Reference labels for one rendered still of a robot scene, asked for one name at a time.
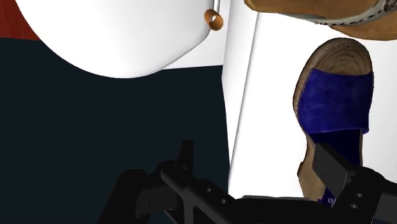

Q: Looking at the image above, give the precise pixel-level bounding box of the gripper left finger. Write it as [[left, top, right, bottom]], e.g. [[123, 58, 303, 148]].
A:
[[97, 139, 241, 224]]

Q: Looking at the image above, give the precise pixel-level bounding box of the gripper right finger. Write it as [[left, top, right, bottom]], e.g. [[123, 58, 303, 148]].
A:
[[311, 142, 397, 224]]

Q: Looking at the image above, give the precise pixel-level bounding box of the brown shoe with pale sole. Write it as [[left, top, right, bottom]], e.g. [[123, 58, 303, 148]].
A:
[[242, 0, 397, 42]]

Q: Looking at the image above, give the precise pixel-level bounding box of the blue sandal with woven sole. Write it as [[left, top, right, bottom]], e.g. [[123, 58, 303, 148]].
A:
[[292, 37, 375, 209]]

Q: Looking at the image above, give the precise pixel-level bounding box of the short orange tube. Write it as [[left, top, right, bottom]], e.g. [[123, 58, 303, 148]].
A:
[[204, 8, 225, 32]]

